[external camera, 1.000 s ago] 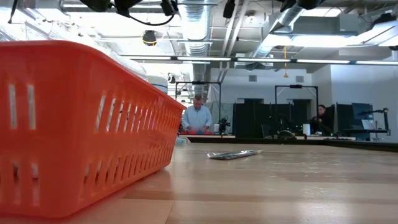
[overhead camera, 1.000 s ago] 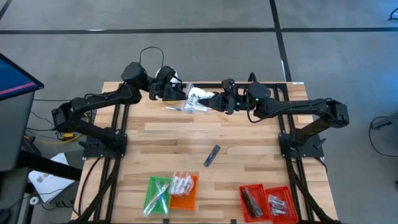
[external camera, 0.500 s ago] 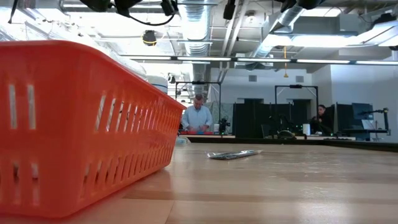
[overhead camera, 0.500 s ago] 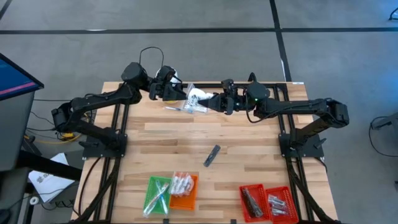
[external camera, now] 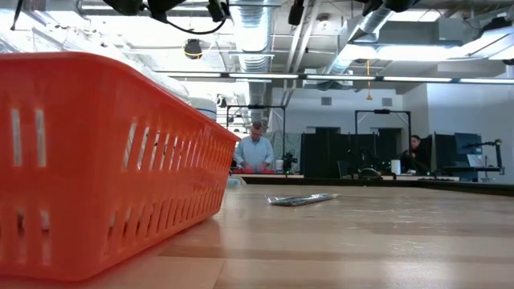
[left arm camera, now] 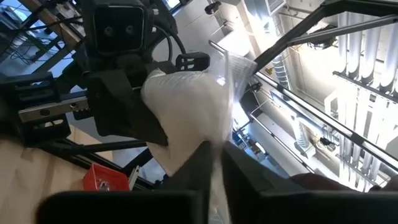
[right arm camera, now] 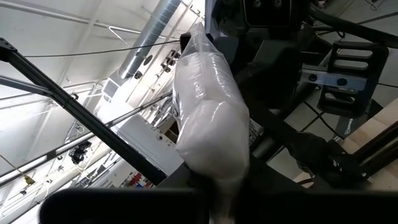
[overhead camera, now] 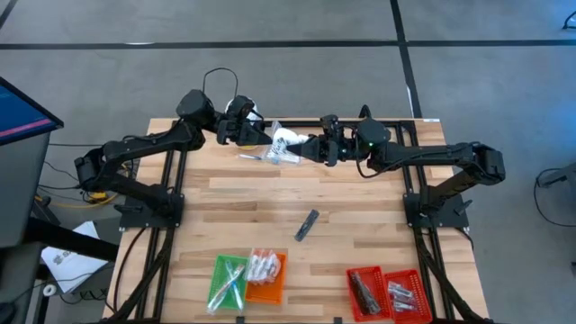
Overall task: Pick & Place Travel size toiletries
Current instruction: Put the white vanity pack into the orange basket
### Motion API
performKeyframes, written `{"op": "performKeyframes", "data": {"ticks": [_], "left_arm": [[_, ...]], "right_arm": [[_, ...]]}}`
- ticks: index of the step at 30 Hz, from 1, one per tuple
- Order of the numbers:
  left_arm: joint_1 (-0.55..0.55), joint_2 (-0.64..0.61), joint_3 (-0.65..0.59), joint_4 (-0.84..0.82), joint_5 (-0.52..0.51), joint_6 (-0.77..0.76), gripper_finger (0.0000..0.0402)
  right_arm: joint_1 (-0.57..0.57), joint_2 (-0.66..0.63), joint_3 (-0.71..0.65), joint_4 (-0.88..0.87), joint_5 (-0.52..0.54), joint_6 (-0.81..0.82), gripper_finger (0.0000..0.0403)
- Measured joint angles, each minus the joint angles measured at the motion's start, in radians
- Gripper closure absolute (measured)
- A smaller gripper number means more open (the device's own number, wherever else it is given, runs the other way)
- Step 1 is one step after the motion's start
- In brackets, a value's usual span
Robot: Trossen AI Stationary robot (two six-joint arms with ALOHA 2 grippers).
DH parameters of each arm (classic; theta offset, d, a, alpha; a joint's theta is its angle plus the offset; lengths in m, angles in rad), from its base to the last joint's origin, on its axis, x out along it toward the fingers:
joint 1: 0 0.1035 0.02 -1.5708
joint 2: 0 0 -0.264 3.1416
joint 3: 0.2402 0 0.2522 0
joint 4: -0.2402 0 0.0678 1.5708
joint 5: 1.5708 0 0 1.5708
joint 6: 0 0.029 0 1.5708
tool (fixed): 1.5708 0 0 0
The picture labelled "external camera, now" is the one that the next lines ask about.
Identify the blue toothbrush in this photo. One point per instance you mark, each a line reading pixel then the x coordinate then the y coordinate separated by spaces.
pixel 236 181

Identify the orange plastic basket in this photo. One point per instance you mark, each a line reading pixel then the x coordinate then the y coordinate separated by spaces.
pixel 80 180

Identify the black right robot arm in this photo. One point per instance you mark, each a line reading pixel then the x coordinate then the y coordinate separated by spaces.
pixel 397 4

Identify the black background robot arm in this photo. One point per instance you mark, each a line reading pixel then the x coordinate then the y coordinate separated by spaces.
pixel 498 154
pixel 288 160

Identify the person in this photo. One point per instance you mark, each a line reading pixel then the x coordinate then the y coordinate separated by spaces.
pixel 254 152
pixel 415 154

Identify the red background tray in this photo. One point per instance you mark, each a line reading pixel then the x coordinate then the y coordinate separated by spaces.
pixel 253 171

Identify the white cup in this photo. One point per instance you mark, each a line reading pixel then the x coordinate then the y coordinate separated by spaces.
pixel 279 165

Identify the long ceiling light strip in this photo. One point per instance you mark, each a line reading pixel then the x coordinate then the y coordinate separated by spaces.
pixel 261 75

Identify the black packaged comb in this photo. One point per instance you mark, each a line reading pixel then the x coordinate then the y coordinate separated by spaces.
pixel 301 199

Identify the yellow hanging cone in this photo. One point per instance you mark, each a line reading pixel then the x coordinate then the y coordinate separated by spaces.
pixel 368 96

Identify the white paper roll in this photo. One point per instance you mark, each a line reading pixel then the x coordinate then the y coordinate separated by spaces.
pixel 396 166

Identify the dark background monitors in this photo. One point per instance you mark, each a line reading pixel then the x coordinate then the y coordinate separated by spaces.
pixel 449 150

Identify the black partition wall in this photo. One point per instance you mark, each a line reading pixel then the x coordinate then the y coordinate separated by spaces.
pixel 329 152

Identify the grey wall vent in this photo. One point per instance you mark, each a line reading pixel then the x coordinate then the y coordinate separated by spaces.
pixel 386 101
pixel 326 100

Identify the silver corrugated duct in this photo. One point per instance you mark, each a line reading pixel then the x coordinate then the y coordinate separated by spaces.
pixel 257 40

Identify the black ceiling dome camera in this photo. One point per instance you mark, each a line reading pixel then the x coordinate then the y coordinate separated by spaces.
pixel 192 49

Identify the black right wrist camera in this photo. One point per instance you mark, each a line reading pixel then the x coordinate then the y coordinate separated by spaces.
pixel 296 12

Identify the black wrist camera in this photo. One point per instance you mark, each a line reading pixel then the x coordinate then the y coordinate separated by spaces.
pixel 296 12
pixel 217 10

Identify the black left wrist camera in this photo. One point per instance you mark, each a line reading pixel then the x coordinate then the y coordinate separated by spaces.
pixel 217 10

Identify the silver smooth duct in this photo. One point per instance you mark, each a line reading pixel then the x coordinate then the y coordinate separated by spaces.
pixel 377 20

